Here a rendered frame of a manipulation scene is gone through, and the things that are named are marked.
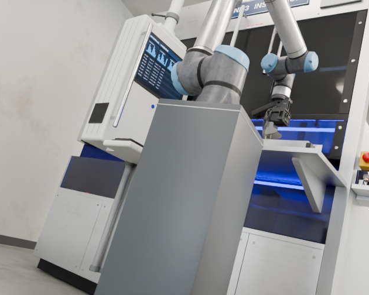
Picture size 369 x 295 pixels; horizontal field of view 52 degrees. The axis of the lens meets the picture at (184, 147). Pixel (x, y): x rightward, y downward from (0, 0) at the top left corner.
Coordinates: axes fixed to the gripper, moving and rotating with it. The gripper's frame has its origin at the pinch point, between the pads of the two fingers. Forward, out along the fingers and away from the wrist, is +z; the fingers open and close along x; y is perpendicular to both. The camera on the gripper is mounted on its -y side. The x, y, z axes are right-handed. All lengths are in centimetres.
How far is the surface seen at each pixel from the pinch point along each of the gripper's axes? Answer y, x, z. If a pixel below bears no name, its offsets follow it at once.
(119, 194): -83, 7, 34
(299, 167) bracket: 17.0, -0.1, 10.1
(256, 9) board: -44, 30, -99
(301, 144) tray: 19.2, -7.4, 3.5
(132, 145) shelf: -51, -24, 15
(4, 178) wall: -278, 38, 36
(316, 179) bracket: 18.1, 17.4, 9.4
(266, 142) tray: 4.7, -7.3, 3.5
